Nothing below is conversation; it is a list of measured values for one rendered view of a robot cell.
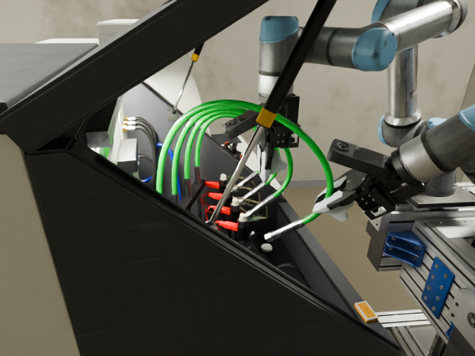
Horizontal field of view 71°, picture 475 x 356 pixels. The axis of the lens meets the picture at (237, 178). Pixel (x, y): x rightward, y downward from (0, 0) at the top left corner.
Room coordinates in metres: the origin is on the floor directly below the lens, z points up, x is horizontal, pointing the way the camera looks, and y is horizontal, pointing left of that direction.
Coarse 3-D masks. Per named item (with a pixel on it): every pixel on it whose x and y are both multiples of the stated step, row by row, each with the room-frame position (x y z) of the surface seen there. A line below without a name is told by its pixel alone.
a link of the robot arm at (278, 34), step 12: (264, 24) 0.71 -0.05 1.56; (276, 24) 0.70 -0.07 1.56; (288, 24) 0.70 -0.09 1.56; (264, 36) 0.71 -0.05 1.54; (276, 36) 0.70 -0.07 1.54; (288, 36) 0.70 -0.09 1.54; (264, 48) 0.71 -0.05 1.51; (276, 48) 0.70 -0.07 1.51; (288, 48) 0.70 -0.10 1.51; (264, 60) 0.71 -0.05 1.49; (276, 60) 0.70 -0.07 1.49; (264, 72) 0.71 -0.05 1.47; (276, 72) 0.70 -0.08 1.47
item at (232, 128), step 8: (264, 104) 0.73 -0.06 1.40; (248, 112) 0.72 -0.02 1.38; (256, 112) 0.70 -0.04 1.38; (232, 120) 0.72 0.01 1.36; (240, 120) 0.70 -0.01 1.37; (248, 120) 0.69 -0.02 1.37; (224, 128) 0.70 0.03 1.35; (232, 128) 0.69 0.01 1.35; (240, 128) 0.69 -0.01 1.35; (248, 128) 0.69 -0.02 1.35; (232, 136) 0.69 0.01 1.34
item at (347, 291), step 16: (288, 208) 1.03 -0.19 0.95; (288, 240) 0.95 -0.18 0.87; (304, 240) 0.85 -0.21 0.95; (304, 256) 0.83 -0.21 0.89; (320, 256) 0.77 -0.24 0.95; (304, 272) 0.82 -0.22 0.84; (320, 272) 0.73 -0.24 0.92; (336, 272) 0.70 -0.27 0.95; (320, 288) 0.72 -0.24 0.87; (336, 288) 0.64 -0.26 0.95; (352, 288) 0.64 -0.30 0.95; (336, 304) 0.64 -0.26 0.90; (352, 304) 0.59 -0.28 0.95
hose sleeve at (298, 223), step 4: (296, 220) 0.62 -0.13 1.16; (300, 220) 0.62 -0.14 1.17; (288, 224) 0.63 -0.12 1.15; (292, 224) 0.62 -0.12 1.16; (296, 224) 0.62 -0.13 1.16; (300, 224) 0.61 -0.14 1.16; (280, 228) 0.63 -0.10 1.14; (284, 228) 0.62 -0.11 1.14; (288, 228) 0.62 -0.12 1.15; (292, 228) 0.62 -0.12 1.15; (296, 228) 0.62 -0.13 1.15; (272, 232) 0.63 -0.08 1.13; (276, 232) 0.62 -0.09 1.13; (280, 232) 0.62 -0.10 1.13; (284, 232) 0.62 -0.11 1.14; (288, 232) 0.62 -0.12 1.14; (272, 236) 0.62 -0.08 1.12; (276, 236) 0.62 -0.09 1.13; (280, 236) 0.62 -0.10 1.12
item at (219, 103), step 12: (192, 108) 0.65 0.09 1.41; (204, 108) 0.64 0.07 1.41; (252, 108) 0.63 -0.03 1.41; (180, 120) 0.65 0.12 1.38; (276, 120) 0.63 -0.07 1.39; (288, 120) 0.63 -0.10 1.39; (300, 132) 0.62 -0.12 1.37; (168, 144) 0.66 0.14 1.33; (312, 144) 0.61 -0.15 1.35; (324, 156) 0.62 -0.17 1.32; (324, 168) 0.61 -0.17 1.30; (156, 180) 0.66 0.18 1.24; (312, 216) 0.61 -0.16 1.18
